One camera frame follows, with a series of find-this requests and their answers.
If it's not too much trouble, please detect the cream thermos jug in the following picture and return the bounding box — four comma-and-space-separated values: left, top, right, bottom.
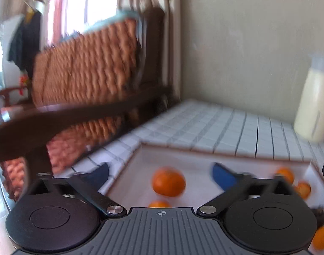
293, 53, 324, 143

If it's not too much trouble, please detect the window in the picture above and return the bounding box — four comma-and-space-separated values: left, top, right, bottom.
63, 0, 121, 36

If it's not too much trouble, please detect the black hanging coat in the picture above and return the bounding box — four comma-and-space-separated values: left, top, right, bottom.
7, 10, 42, 73

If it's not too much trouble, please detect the white tray with brown rim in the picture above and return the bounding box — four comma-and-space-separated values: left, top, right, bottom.
104, 142, 324, 251

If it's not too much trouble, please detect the wooden chair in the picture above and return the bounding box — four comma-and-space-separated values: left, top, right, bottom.
0, 86, 33, 119

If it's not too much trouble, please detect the pink curtain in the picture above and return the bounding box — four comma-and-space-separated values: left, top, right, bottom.
46, 0, 68, 41

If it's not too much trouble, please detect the wooden sofa with woven cushions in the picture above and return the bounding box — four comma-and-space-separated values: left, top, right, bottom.
0, 7, 180, 204

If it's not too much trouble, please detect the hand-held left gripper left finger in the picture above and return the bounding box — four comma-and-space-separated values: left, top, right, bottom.
29, 162, 126, 217

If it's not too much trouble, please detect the round orange mandarin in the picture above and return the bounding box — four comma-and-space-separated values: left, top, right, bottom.
152, 167, 186, 197

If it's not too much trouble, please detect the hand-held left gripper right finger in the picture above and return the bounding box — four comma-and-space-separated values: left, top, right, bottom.
198, 162, 297, 217

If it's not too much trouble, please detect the red hanging ornament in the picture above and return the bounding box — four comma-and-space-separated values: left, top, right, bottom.
18, 75, 30, 94

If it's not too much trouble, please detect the dark purple passion fruit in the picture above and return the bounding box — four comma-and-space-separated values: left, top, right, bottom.
312, 205, 324, 227

